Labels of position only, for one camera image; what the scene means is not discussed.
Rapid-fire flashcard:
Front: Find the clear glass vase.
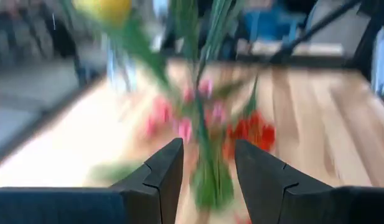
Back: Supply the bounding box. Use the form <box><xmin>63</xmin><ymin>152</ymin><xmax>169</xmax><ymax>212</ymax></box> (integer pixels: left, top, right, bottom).
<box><xmin>106</xmin><ymin>37</ymin><xmax>138</xmax><ymax>94</ymax></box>

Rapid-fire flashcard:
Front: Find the pink artificial flower bunch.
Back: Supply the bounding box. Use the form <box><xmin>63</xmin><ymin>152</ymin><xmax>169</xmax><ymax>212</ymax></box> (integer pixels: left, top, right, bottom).
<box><xmin>144</xmin><ymin>77</ymin><xmax>225</xmax><ymax>144</ymax></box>

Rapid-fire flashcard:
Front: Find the red artificial flower bunch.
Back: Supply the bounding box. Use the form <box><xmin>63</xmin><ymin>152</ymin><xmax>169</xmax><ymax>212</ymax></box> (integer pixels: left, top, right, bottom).
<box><xmin>222</xmin><ymin>110</ymin><xmax>277</xmax><ymax>159</ymax></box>

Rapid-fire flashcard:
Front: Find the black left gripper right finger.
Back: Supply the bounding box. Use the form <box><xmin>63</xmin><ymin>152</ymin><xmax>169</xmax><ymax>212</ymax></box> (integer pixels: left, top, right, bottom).
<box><xmin>234</xmin><ymin>139</ymin><xmax>335</xmax><ymax>224</ymax></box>

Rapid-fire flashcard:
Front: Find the yellow artificial tulip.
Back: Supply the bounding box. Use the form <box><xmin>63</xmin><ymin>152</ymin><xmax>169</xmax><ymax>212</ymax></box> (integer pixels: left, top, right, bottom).
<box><xmin>72</xmin><ymin>0</ymin><xmax>239</xmax><ymax>214</ymax></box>

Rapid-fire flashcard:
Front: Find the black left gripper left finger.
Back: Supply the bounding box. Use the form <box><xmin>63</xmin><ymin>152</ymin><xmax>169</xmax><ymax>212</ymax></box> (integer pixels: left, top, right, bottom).
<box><xmin>109</xmin><ymin>138</ymin><xmax>184</xmax><ymax>224</ymax></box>

